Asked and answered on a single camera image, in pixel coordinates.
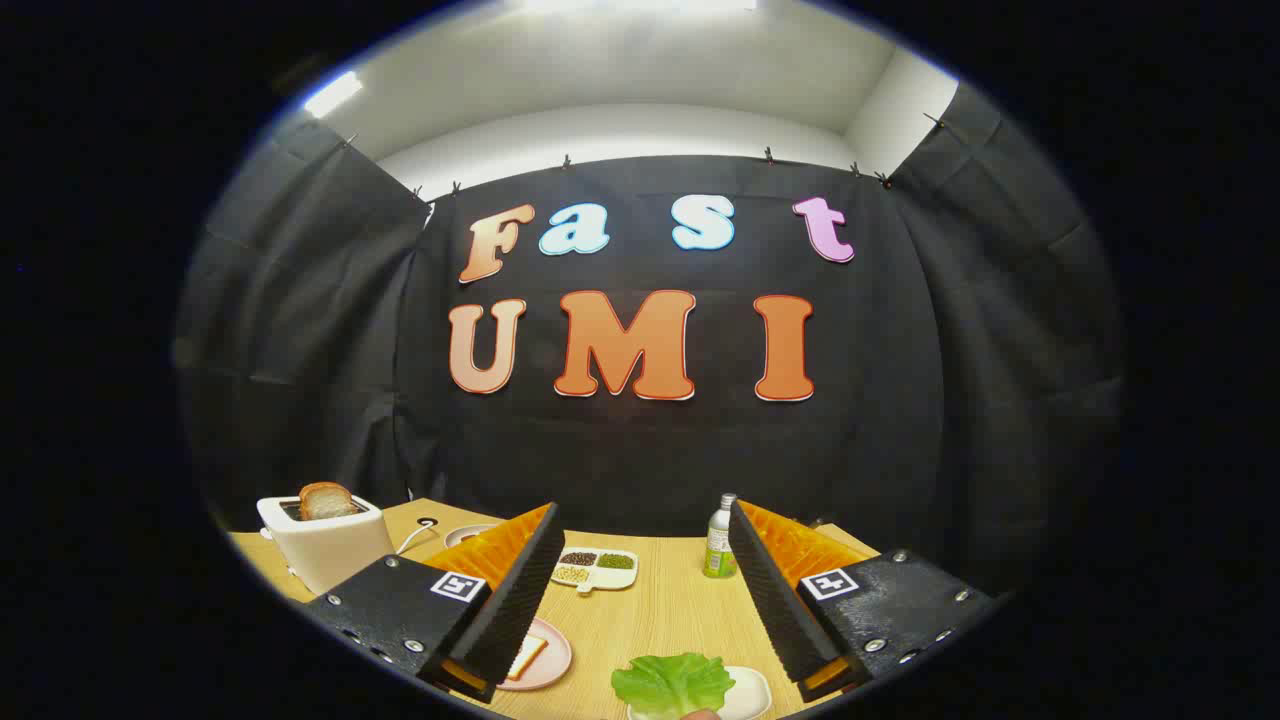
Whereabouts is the white divided dish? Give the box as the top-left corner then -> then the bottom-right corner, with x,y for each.
550,547 -> 639,596

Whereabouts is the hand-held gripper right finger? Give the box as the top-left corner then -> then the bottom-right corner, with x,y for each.
728,498 -> 1001,704

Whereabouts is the ceiling light strip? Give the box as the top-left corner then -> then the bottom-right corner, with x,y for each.
520,0 -> 759,15
303,70 -> 364,119

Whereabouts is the green label bottle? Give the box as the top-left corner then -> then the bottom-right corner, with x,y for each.
702,492 -> 739,580

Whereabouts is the white toaster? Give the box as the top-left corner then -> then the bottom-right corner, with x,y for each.
256,495 -> 396,598

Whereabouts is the toasted brown bread slice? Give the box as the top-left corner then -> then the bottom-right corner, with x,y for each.
298,481 -> 358,522

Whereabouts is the white rounded square plate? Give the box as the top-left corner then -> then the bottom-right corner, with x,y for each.
627,666 -> 773,720

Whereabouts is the white sandwich bread slice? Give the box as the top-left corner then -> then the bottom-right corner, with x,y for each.
505,633 -> 549,683

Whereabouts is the green lettuce leaf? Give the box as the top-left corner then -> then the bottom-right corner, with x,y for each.
611,653 -> 736,719

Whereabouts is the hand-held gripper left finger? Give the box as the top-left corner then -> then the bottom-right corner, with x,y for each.
300,502 -> 567,704

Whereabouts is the pink round plate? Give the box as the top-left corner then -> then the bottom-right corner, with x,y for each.
497,617 -> 573,692

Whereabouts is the black backdrop cloth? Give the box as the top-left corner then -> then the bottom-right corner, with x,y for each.
175,80 -> 1126,601

